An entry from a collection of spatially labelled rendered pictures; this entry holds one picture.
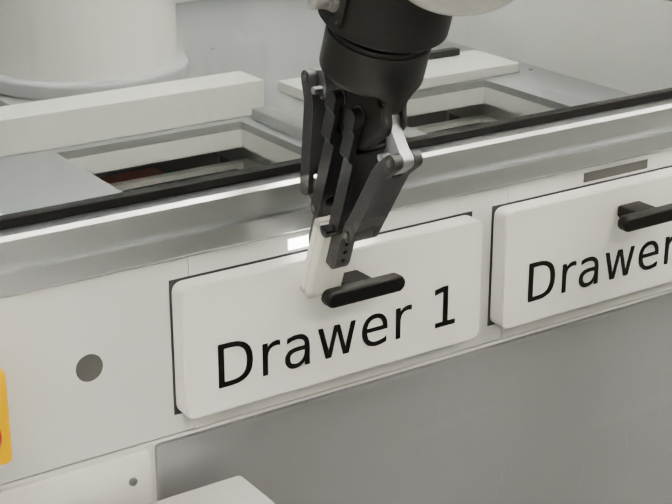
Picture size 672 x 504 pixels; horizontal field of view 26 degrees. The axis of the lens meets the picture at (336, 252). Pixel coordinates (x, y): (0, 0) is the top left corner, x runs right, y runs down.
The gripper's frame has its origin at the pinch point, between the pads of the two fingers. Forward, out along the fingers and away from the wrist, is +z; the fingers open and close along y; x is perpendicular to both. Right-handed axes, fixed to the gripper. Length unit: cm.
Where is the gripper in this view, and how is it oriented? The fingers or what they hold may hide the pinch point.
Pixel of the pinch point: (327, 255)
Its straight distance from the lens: 112.3
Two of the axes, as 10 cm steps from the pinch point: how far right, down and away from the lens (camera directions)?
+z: -1.9, 7.8, 6.0
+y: 5.2, 5.9, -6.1
